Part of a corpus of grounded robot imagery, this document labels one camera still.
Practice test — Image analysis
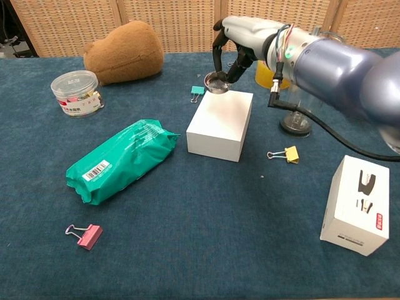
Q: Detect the white stapler box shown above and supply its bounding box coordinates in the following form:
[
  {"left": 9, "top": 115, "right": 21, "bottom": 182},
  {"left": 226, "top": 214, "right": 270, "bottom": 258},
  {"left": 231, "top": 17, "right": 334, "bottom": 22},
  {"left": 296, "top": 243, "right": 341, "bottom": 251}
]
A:
[{"left": 319, "top": 154, "right": 391, "bottom": 257}]

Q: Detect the white rectangular box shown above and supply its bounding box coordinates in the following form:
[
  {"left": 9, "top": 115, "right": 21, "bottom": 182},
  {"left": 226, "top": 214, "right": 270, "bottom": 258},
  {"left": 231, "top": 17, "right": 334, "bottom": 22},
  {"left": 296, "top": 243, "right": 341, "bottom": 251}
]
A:
[{"left": 186, "top": 91, "right": 254, "bottom": 163}]

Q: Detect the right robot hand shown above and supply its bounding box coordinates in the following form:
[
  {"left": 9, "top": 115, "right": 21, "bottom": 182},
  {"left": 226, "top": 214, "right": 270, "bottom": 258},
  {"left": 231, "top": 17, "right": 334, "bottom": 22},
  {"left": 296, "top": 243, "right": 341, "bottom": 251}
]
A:
[{"left": 212, "top": 15, "right": 272, "bottom": 84}]

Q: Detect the teal binder clip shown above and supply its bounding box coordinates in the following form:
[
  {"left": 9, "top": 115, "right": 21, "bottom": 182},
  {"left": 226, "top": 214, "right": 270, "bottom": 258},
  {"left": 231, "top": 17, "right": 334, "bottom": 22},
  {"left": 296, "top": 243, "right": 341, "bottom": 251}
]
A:
[{"left": 189, "top": 86, "right": 206, "bottom": 103}]

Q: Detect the pink binder clip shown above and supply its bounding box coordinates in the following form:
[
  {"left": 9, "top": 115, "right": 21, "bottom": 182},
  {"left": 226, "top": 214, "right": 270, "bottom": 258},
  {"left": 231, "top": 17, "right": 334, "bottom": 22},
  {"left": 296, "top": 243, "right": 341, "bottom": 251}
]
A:
[{"left": 64, "top": 223, "right": 104, "bottom": 251}]

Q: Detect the clear plastic jar of clips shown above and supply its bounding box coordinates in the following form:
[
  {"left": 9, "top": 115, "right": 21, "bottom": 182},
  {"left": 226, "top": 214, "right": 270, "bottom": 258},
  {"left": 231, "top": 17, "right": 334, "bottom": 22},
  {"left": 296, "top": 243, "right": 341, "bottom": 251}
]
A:
[{"left": 50, "top": 70, "right": 106, "bottom": 119}]

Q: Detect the yellow packing tape roll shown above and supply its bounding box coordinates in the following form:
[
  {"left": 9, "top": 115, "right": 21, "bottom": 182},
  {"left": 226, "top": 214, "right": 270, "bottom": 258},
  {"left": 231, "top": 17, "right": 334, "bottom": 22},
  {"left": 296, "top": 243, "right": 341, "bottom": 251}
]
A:
[{"left": 255, "top": 59, "right": 294, "bottom": 91}]

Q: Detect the green wet wipes pack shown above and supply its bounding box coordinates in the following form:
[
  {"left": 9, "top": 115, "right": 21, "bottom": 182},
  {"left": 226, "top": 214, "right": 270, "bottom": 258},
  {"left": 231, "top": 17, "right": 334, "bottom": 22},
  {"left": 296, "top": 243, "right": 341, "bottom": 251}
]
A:
[{"left": 65, "top": 118, "right": 181, "bottom": 206}]

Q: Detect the brown plush toy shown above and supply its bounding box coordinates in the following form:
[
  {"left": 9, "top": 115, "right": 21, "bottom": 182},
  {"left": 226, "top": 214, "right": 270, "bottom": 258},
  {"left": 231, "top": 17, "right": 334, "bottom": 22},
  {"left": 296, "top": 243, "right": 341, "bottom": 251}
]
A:
[{"left": 82, "top": 20, "right": 165, "bottom": 87}]

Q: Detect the blue table cloth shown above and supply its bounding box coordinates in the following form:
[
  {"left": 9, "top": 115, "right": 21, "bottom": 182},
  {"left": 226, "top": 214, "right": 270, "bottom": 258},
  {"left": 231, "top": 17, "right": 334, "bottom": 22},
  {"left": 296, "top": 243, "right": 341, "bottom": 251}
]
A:
[{"left": 0, "top": 46, "right": 400, "bottom": 300}]

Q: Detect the woven folding screen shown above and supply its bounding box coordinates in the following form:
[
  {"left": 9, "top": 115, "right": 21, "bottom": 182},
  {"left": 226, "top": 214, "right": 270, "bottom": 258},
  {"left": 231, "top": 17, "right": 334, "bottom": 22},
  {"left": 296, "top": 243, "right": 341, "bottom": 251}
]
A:
[{"left": 9, "top": 0, "right": 400, "bottom": 59}]

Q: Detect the clear glass bottle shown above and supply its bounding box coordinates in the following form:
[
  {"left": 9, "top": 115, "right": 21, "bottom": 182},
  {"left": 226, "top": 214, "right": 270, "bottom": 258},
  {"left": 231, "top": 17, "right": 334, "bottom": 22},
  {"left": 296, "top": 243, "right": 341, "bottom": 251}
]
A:
[{"left": 279, "top": 26, "right": 346, "bottom": 138}]

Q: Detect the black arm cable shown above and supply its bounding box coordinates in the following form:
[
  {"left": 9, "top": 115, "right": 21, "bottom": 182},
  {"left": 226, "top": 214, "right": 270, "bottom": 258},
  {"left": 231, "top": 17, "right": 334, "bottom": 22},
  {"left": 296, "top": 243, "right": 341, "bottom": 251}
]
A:
[{"left": 267, "top": 61, "right": 400, "bottom": 163}]

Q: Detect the small metal strainer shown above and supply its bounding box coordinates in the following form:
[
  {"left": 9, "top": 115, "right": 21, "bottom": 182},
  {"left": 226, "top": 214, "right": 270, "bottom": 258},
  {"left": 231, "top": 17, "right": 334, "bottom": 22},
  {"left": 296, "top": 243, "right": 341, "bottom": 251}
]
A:
[{"left": 204, "top": 71, "right": 232, "bottom": 94}]

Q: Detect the yellow binder clip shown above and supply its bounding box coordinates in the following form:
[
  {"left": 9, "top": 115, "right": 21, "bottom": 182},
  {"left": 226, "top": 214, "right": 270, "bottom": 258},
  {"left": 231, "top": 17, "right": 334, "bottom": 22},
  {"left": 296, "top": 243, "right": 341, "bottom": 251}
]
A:
[{"left": 266, "top": 145, "right": 300, "bottom": 164}]

